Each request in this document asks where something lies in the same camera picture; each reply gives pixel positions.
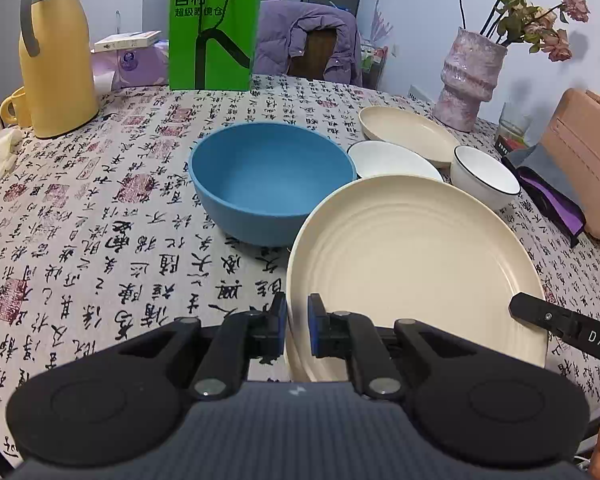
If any yellow thermos jug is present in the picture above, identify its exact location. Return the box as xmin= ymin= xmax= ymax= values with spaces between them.
xmin=19 ymin=0 xmax=100 ymax=139

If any wooden chair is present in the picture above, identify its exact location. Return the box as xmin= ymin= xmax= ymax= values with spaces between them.
xmin=287 ymin=27 xmax=341 ymax=81

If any green paper bag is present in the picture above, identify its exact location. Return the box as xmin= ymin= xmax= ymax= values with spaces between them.
xmin=167 ymin=0 xmax=265 ymax=92

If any white carton box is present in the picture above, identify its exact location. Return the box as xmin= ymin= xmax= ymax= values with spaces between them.
xmin=94 ymin=31 xmax=163 ymax=53

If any yellow mug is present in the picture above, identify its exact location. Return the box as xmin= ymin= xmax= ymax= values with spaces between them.
xmin=0 ymin=86 xmax=33 ymax=129

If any blue bowl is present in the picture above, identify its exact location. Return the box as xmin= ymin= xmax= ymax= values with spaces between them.
xmin=188 ymin=121 xmax=357 ymax=247

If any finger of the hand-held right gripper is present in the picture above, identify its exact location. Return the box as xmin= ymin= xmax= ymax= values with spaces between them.
xmin=509 ymin=291 xmax=569 ymax=342

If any dark small box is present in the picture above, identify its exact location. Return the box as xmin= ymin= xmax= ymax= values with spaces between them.
xmin=494 ymin=134 xmax=528 ymax=155

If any dried pink rose bouquet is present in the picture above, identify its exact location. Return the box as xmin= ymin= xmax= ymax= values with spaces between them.
xmin=440 ymin=0 xmax=592 ymax=63

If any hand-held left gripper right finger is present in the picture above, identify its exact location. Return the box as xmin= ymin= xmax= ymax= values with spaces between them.
xmin=307 ymin=293 xmax=477 ymax=403

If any grey purple cloth pouch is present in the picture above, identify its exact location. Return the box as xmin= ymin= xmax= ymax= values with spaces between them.
xmin=501 ymin=146 xmax=587 ymax=249

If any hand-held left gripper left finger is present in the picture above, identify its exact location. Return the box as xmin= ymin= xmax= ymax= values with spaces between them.
xmin=116 ymin=290 xmax=288 ymax=403

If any cream ridged plate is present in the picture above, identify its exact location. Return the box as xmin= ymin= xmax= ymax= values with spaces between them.
xmin=358 ymin=106 xmax=462 ymax=169
xmin=284 ymin=176 xmax=549 ymax=385

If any white black-rimmed bowl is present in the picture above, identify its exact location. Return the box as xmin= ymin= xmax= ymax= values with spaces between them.
xmin=347 ymin=141 xmax=445 ymax=182
xmin=450 ymin=145 xmax=522 ymax=213

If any pink case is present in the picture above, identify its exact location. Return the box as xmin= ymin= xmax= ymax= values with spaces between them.
xmin=539 ymin=87 xmax=600 ymax=247

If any pale purple wall decoration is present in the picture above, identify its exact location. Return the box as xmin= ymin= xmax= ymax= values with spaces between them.
xmin=369 ymin=0 xmax=396 ymax=48

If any purple jacket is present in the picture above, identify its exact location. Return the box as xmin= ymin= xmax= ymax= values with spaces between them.
xmin=252 ymin=0 xmax=363 ymax=87

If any clear drinking glass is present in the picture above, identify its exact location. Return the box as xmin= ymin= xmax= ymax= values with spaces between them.
xmin=497 ymin=101 xmax=535 ymax=142

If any purple tissue pack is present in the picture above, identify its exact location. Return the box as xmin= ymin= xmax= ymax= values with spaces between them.
xmin=90 ymin=42 xmax=171 ymax=95

